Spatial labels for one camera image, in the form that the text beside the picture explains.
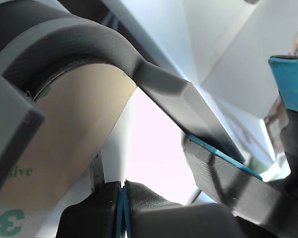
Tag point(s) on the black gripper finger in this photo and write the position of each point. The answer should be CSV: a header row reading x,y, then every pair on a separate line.
x,y
176,223
94,218

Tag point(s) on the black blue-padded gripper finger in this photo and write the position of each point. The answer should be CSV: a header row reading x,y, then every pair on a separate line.
x,y
238,188
291,84

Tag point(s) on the brown 3M protective film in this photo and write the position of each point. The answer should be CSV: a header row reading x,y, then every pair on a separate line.
x,y
72,124

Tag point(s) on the white FEETECH cardboard box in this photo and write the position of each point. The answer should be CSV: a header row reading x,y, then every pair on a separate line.
x,y
250,62

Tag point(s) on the grey fixture stand with legs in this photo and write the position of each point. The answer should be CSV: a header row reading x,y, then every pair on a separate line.
x,y
89,37

